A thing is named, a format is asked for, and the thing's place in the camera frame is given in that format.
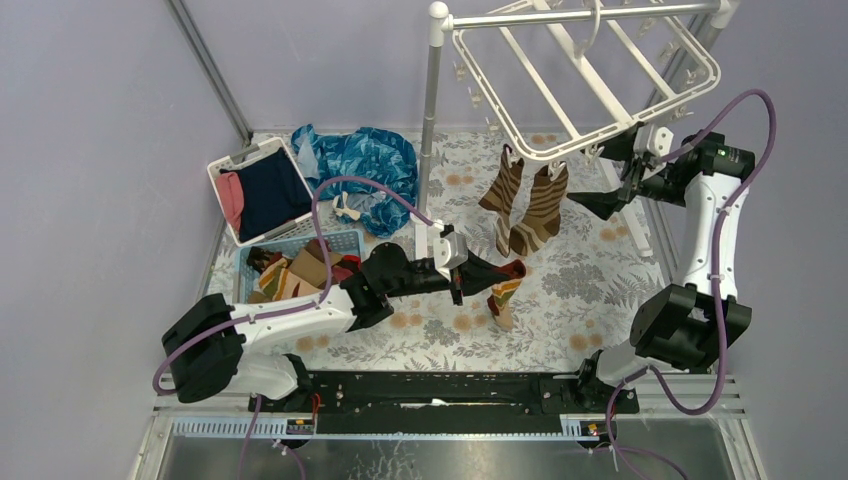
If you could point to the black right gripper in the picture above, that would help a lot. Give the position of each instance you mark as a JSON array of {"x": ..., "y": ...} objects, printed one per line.
[{"x": 603, "y": 204}]

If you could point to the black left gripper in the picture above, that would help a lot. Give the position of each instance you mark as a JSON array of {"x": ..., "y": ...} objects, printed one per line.
[{"x": 456, "y": 285}]

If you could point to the red cuff multicolour sock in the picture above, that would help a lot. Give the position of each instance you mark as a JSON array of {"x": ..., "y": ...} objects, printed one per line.
[{"x": 501, "y": 294}]

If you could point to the brown striped sock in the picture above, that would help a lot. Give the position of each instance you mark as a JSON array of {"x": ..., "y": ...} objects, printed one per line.
[
  {"x": 499, "y": 198},
  {"x": 542, "y": 219}
]

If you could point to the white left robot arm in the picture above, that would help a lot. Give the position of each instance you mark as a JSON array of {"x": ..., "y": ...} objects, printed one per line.
[{"x": 216, "y": 346}]

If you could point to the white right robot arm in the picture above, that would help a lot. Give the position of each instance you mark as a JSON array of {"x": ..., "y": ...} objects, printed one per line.
[{"x": 688, "y": 324}]

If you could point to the white clip drying hanger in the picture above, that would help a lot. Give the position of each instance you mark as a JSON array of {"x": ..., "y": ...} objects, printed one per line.
[{"x": 524, "y": 13}]

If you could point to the pile of assorted socks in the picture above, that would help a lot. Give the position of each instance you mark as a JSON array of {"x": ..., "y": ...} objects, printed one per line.
[{"x": 306, "y": 274}]

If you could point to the floral patterned table mat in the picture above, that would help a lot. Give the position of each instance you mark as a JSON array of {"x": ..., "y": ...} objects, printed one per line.
[{"x": 580, "y": 294}]

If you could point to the silver white drying rack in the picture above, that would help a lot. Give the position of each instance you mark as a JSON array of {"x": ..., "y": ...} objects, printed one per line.
[{"x": 431, "y": 94}]

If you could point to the light blue sock basket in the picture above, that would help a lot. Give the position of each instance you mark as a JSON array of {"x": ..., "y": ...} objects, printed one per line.
[{"x": 344, "y": 242}]

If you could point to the blue patterned cloth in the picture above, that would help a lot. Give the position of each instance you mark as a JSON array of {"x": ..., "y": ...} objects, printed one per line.
[{"x": 379, "y": 155}]

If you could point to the dark navy folded garment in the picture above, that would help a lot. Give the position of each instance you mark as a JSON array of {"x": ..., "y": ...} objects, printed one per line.
[{"x": 275, "y": 194}]

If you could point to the white plastic basket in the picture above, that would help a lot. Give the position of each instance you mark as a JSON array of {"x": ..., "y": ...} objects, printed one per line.
[{"x": 246, "y": 157}]

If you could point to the pink folded garment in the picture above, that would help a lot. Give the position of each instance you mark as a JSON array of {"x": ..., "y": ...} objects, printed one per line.
[{"x": 231, "y": 197}]

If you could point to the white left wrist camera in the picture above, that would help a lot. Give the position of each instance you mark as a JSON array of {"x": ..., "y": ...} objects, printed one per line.
[{"x": 450, "y": 249}]

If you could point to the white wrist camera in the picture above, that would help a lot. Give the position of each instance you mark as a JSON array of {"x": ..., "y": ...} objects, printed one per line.
[
  {"x": 450, "y": 249},
  {"x": 652, "y": 142}
]

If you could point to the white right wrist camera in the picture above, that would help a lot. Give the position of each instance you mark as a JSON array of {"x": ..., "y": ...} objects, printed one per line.
[{"x": 652, "y": 142}]

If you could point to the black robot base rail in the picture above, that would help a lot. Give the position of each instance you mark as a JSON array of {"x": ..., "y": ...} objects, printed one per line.
[{"x": 421, "y": 403}]

